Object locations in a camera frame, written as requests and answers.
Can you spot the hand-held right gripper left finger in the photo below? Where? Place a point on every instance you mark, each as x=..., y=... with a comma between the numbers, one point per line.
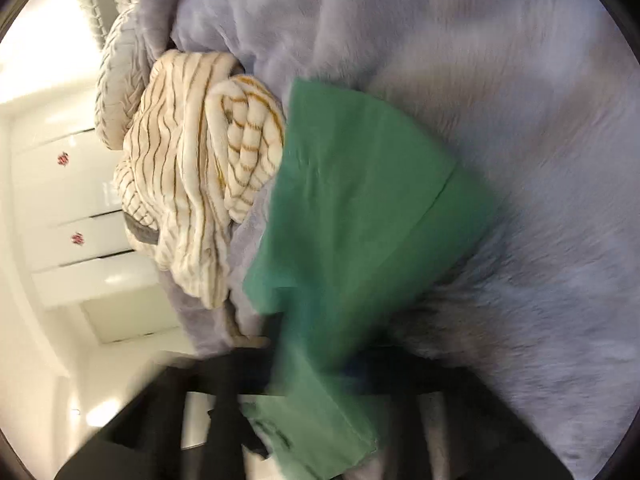
x=225, y=382

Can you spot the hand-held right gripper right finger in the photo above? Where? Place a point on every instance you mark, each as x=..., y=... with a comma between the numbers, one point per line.
x=430, y=410

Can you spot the green garment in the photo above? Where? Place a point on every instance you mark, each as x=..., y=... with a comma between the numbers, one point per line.
x=360, y=200

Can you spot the dark grey cloth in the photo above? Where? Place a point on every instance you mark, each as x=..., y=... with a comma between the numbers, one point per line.
x=140, y=237

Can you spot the red wardrobe sticker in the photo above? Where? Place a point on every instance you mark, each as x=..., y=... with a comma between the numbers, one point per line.
x=63, y=158
x=77, y=239

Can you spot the cream striped garment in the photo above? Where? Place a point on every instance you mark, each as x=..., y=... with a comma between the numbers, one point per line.
x=175, y=170

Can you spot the white wardrobe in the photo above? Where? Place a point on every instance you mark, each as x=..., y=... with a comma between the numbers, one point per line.
x=60, y=195

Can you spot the lavender fuzzy blanket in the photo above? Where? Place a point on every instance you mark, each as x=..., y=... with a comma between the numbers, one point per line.
x=500, y=110

